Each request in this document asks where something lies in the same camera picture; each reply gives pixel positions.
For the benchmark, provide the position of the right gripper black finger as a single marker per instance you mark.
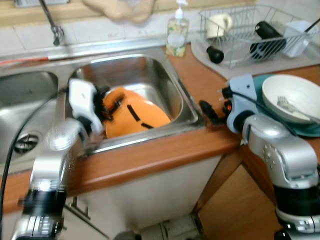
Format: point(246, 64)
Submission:
point(207, 108)
point(215, 120)

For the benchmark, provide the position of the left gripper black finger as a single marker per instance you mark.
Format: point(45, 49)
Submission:
point(116, 106)

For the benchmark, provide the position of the orange bowl with black stripes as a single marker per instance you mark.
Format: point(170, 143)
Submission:
point(152, 111)

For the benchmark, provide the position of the cream white bowl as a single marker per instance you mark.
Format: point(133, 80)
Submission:
point(300, 89)

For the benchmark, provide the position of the teal plate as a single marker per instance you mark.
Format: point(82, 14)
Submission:
point(306, 131)

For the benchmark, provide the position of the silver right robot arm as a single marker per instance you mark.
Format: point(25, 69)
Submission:
point(280, 150)

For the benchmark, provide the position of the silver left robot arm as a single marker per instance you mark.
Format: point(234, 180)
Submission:
point(55, 147)

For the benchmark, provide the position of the grey drying mat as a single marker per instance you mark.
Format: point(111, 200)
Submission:
point(250, 73)

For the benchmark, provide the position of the stainless steel double sink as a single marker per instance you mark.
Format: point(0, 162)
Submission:
point(145, 75)

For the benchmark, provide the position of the small black cup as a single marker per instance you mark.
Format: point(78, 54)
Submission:
point(215, 54)

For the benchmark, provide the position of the clear soap pump bottle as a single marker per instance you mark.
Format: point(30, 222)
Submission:
point(177, 35)

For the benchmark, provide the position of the cream mug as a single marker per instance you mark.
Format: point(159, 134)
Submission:
point(217, 25)

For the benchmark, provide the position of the metal faucet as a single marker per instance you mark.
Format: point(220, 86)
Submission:
point(57, 34)

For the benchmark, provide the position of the black bottle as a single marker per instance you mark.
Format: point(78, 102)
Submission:
point(267, 31)

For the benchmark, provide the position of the metal sink drain strainer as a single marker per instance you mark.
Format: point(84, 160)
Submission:
point(25, 142)

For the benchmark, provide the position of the brown wooden cabinet door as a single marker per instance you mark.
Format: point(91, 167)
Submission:
point(240, 205)

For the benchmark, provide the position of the beige cloth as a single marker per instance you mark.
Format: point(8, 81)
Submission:
point(120, 10)

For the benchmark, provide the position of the white cabinet front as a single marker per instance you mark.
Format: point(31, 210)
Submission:
point(150, 195)

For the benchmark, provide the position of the white plastic utensil holder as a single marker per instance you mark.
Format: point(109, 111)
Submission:
point(297, 39)

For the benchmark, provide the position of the thin black utensil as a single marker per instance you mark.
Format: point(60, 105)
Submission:
point(312, 25)

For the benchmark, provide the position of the white ribbed box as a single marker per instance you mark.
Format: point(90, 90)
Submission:
point(40, 2)

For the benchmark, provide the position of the grey robot foot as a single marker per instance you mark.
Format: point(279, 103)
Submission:
point(170, 230)

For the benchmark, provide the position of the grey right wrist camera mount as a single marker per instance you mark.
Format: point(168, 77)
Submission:
point(242, 92)

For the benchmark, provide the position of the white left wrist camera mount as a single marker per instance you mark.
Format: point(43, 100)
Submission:
point(82, 97)

